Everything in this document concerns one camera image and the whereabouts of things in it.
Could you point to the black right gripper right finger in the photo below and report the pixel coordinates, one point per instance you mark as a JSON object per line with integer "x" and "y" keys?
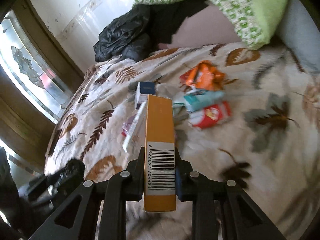
{"x": 220, "y": 208}

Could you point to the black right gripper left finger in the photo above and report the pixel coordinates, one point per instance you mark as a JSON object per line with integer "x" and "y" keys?
{"x": 97, "y": 209}

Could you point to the orange cardboard box with barcode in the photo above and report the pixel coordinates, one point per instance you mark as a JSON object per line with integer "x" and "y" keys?
{"x": 160, "y": 181}

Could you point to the pink plastic wrapper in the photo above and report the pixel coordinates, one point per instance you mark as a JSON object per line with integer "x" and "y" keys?
{"x": 126, "y": 125}

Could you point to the blue white small box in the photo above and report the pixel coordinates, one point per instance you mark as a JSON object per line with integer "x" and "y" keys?
{"x": 142, "y": 92}

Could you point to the orange snack bag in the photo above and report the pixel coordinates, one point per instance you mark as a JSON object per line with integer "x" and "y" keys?
{"x": 204, "y": 75}

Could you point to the white tube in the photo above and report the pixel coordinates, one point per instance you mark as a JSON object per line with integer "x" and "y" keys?
{"x": 135, "y": 138}

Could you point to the leaf patterned bed quilt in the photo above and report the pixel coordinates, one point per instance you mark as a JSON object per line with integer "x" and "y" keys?
{"x": 270, "y": 145}

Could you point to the red white snack packet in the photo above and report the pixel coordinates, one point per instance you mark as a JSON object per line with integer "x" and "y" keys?
{"x": 210, "y": 116}

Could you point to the stained glass window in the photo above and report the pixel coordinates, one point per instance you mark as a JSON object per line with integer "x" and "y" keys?
{"x": 30, "y": 73}

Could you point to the teal small box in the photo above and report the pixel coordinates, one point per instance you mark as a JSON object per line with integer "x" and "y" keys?
{"x": 202, "y": 98}

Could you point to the black puffy jacket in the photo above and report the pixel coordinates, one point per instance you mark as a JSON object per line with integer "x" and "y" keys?
{"x": 132, "y": 35}

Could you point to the grey blue pillow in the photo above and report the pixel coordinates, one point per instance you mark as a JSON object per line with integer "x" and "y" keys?
{"x": 299, "y": 32}

